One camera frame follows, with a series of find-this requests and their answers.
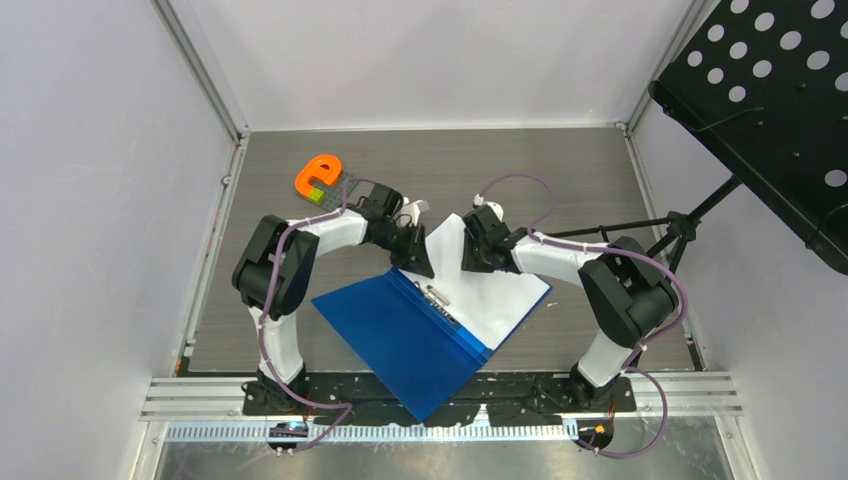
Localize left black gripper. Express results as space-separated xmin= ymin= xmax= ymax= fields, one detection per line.
xmin=373 ymin=221 xmax=435 ymax=280

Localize metal folder clip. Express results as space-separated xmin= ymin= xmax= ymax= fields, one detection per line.
xmin=413 ymin=281 xmax=457 ymax=323

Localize white paper sheets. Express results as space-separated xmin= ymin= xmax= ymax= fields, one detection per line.
xmin=400 ymin=213 xmax=551 ymax=351

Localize blue plastic folder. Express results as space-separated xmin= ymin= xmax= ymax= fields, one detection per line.
xmin=311 ymin=266 xmax=554 ymax=423

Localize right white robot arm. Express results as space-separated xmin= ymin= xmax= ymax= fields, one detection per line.
xmin=461 ymin=205 xmax=679 ymax=411

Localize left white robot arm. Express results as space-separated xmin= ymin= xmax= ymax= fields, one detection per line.
xmin=232 ymin=183 xmax=435 ymax=414

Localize grey lego baseplate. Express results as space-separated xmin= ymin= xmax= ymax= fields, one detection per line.
xmin=305 ymin=172 xmax=359 ymax=212

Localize green lego brick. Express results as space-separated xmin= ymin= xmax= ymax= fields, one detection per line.
xmin=308 ymin=189 xmax=325 ymax=204

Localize orange letter e block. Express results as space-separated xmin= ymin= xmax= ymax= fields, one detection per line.
xmin=294 ymin=154 xmax=342 ymax=198

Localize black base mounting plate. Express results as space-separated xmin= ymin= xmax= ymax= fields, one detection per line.
xmin=241 ymin=370 xmax=637 ymax=429

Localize black perforated music stand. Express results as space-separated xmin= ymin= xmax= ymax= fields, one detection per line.
xmin=539 ymin=0 xmax=848 ymax=276

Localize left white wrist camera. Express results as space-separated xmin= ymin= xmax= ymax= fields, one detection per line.
xmin=395 ymin=197 xmax=429 ymax=227

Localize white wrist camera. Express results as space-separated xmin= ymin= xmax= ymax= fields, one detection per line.
xmin=395 ymin=197 xmax=429 ymax=227
xmin=472 ymin=194 xmax=504 ymax=222

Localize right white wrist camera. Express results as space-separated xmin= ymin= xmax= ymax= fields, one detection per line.
xmin=472 ymin=194 xmax=504 ymax=222

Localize aluminium frame rail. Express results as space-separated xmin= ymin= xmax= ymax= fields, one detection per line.
xmin=140 ymin=371 xmax=744 ymax=421

